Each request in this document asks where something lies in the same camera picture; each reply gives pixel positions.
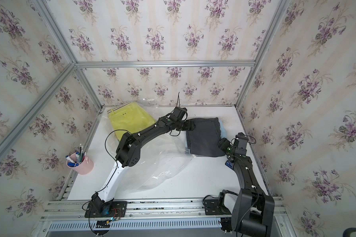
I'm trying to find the dark grey trousers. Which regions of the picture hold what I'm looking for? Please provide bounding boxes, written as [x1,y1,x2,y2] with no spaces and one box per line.
[185,117,226,158]

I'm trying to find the clear plastic vacuum bag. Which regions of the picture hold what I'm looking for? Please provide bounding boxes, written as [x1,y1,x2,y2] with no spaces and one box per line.
[104,101,194,193]

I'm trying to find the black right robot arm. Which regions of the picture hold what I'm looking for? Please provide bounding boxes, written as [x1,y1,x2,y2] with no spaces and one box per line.
[218,133,275,237]

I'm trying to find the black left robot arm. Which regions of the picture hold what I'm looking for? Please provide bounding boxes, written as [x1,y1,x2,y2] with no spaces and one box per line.
[90,107,195,216]

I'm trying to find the yellow-green folded trousers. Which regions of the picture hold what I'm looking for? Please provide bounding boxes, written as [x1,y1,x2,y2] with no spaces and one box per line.
[107,102,156,141]

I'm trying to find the blue stapler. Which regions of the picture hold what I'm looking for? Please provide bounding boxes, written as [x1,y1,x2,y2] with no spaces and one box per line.
[225,161,234,170]

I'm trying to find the pink pen cup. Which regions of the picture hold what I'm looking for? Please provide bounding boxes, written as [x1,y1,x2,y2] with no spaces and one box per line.
[65,144,94,175]

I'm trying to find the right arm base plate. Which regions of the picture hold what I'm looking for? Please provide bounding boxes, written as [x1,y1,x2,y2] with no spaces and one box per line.
[202,195,231,216]

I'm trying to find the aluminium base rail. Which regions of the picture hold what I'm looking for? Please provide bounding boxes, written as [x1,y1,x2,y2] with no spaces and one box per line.
[32,196,297,237]

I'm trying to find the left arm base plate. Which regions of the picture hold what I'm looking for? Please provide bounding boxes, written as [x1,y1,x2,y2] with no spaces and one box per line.
[85,201,128,218]

